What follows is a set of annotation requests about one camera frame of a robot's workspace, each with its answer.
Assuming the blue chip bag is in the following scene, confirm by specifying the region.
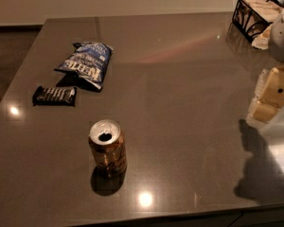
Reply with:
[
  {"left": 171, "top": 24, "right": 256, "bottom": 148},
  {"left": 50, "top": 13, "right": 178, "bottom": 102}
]
[{"left": 56, "top": 42, "right": 113, "bottom": 92}]

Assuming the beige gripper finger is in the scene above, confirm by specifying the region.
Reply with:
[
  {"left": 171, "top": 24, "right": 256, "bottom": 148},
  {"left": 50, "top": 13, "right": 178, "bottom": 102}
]
[
  {"left": 260, "top": 68, "right": 284, "bottom": 108},
  {"left": 248, "top": 97, "right": 279, "bottom": 122}
]

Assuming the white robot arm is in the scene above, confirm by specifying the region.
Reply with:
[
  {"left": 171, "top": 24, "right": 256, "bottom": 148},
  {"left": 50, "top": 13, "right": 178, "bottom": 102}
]
[{"left": 249, "top": 9, "right": 284, "bottom": 123}]

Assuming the black wire napkin holder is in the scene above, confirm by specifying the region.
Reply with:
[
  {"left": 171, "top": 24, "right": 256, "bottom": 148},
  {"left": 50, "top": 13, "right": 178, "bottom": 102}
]
[{"left": 232, "top": 0, "right": 284, "bottom": 43}]

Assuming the orange soda can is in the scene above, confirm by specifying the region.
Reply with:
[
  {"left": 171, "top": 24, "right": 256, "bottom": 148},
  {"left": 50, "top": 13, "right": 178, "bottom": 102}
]
[{"left": 88, "top": 119, "right": 127, "bottom": 177}]

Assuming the black candy bar wrapper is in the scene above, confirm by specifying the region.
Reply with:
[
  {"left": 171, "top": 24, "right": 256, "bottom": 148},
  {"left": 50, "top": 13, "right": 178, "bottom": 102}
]
[{"left": 32, "top": 86, "right": 77, "bottom": 106}]

